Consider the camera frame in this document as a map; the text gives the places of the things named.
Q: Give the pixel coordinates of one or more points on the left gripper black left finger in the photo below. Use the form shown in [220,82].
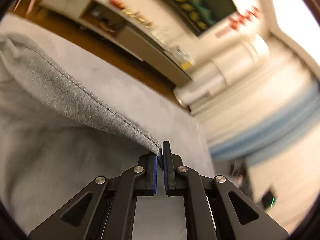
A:
[105,208]

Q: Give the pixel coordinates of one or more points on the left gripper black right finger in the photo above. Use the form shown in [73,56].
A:
[214,207]

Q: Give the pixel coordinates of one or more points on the grey sweatpants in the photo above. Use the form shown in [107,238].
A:
[56,136]

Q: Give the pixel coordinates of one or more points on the grey bed sheet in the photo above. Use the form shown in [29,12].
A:
[162,119]

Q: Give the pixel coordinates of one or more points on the light blue curtain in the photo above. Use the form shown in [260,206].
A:
[260,137]

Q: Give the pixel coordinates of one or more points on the white cream curtain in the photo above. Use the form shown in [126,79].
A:
[223,70]

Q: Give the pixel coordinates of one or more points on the long low TV cabinet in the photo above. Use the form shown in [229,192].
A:
[110,23]

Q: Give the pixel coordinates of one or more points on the red wall ornament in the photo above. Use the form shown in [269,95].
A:
[239,21]

